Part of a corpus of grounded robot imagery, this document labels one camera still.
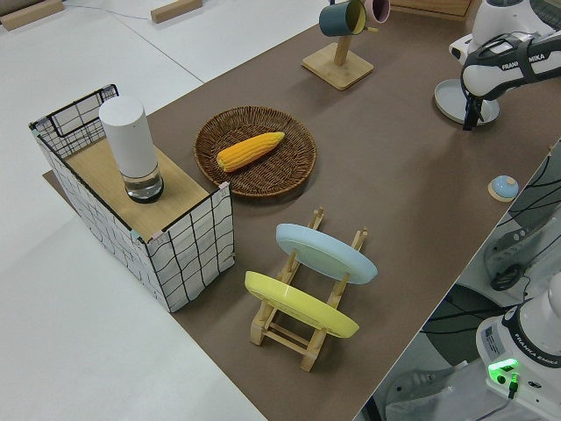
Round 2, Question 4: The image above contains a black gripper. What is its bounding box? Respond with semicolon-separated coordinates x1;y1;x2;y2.
462;89;485;132

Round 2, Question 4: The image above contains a gray round plate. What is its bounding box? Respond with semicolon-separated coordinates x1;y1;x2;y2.
434;77;501;128

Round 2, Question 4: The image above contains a light blue plate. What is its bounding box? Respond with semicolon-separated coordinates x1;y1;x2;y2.
275;223;379;286

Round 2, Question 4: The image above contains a yellow plate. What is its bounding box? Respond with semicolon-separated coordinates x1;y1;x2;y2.
244;270;360;339

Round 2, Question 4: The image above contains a wooden plate rack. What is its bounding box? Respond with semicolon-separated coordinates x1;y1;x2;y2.
249;206;368;373

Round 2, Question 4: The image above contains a pink mug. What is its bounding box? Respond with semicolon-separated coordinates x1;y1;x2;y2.
363;0;392;25

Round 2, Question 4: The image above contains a wooden mug tree rack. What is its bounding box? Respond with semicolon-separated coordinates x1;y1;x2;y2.
301;0;379;92

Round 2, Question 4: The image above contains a dark teal mug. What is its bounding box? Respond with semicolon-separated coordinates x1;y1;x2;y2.
318;0;367;38

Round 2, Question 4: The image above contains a brown wicker basket tray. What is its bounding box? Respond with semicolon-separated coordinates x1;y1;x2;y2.
194;105;317;202

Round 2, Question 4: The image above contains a yellow corn cob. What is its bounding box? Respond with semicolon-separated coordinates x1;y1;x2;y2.
217;131;287;173

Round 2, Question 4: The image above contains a wooden block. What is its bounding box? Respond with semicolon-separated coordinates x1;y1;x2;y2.
150;0;205;24
0;0;66;31

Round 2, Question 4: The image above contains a white cylindrical bottle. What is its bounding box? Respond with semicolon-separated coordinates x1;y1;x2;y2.
98;96;166;205

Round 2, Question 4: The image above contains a gray curved bracket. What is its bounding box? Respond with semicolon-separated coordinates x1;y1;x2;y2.
493;227;534;253
385;367;459;398

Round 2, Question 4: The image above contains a black wire grid box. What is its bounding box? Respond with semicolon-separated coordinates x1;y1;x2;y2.
28;82;236;313

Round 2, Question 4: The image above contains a thin blue cable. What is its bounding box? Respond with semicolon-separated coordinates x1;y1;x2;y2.
63;0;148;21

